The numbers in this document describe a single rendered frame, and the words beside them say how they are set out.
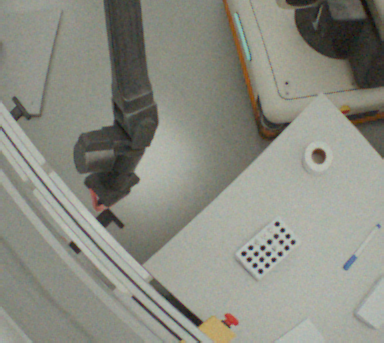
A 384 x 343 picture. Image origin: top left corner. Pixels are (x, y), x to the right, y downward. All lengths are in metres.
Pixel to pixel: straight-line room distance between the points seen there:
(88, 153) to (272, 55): 1.08
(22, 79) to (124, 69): 1.37
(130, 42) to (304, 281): 0.70
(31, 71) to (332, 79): 1.10
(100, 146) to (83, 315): 0.94
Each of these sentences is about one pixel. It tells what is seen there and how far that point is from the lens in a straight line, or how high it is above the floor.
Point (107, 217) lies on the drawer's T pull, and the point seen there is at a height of 0.91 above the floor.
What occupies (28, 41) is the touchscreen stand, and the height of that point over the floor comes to 0.04.
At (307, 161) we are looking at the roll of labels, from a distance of 1.46.
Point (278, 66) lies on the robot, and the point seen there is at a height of 0.28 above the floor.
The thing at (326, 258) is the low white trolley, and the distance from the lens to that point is 1.47.
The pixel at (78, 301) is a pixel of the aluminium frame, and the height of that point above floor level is 1.99.
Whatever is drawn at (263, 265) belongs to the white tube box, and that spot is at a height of 0.80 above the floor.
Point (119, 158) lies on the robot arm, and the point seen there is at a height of 1.06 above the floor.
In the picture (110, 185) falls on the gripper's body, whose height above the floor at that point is 1.00.
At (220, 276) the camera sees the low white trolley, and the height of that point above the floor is 0.76.
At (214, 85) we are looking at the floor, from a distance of 2.35.
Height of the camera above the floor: 2.20
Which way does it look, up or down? 75 degrees down
